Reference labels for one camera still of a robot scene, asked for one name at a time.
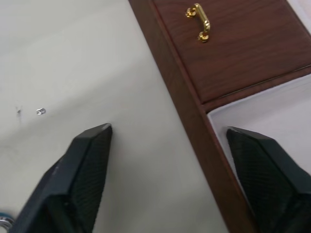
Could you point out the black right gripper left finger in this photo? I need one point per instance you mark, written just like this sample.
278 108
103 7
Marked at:
73 174

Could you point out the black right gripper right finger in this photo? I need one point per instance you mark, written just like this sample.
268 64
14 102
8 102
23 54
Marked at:
272 174

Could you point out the brown wooden jewelry box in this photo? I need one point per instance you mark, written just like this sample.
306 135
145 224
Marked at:
218 68

